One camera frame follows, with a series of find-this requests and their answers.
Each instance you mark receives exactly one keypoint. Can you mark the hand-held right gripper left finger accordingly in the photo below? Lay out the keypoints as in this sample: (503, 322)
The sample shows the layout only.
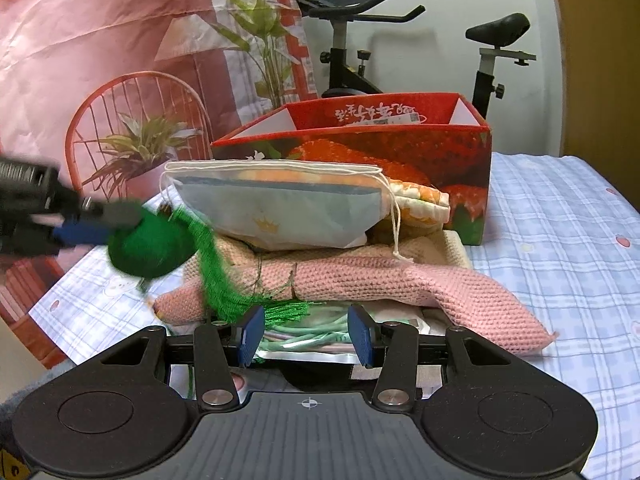
(251, 334)

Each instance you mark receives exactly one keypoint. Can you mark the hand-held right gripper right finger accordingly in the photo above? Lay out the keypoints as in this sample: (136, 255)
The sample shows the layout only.
(361, 336)

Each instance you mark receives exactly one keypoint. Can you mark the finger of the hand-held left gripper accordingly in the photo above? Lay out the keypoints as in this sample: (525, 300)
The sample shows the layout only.
(80, 235)
(112, 212)

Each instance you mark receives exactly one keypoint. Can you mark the green knitted hat with tassel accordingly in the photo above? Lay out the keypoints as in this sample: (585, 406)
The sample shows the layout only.
(150, 247)

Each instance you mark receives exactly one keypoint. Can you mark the pink knitted scarf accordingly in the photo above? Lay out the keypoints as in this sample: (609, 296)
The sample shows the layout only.
(350, 275)

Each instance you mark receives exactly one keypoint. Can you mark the red strawberry print box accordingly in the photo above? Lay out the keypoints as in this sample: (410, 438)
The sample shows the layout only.
(465, 160)

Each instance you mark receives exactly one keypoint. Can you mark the beige knitted cloth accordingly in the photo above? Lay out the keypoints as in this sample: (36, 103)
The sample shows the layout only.
(442, 250)

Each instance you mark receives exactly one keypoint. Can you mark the orange patterned cloth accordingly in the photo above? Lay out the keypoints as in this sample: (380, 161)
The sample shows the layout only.
(425, 199)

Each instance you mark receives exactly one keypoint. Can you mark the blue plaid bed sheet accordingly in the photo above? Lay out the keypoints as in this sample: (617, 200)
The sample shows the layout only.
(550, 260)

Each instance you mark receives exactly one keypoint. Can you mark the white packet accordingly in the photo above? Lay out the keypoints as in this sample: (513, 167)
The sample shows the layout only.
(395, 118)

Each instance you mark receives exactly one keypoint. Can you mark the black exercise bike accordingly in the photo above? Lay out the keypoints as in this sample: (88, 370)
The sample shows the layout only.
(346, 75)

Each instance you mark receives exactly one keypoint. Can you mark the wooden door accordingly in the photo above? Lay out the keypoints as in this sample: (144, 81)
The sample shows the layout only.
(600, 85)

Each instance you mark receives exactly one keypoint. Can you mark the pink room print wall poster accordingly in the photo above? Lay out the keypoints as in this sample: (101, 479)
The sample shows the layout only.
(100, 35)

